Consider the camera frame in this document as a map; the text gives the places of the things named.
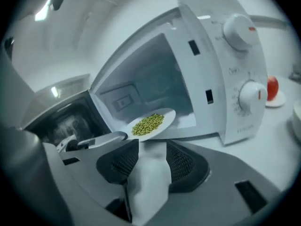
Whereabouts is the pile of green peas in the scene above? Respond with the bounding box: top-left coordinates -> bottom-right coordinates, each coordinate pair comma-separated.
131,113 -> 165,137

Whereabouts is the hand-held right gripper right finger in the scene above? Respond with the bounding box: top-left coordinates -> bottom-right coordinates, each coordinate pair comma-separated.
166,139 -> 281,226

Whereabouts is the ceiling light bar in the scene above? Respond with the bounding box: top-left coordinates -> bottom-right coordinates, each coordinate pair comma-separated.
34,0 -> 54,22

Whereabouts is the white microwave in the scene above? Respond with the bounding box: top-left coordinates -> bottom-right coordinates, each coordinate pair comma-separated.
22,0 -> 269,148

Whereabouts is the grey table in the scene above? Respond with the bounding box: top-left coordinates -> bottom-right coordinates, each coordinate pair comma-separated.
128,75 -> 301,224

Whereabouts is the red apple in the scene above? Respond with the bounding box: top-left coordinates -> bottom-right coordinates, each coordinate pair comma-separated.
267,76 -> 279,101

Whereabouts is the plate of green peas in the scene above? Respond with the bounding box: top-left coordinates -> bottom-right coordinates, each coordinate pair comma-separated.
117,107 -> 177,142

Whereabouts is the white bowl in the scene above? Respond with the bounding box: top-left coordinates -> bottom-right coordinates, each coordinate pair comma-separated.
292,100 -> 301,144

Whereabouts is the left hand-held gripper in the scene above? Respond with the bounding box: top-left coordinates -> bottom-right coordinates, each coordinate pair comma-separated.
56,130 -> 129,153

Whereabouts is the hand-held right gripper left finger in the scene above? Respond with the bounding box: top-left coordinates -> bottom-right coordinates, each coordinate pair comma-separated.
43,139 -> 139,226

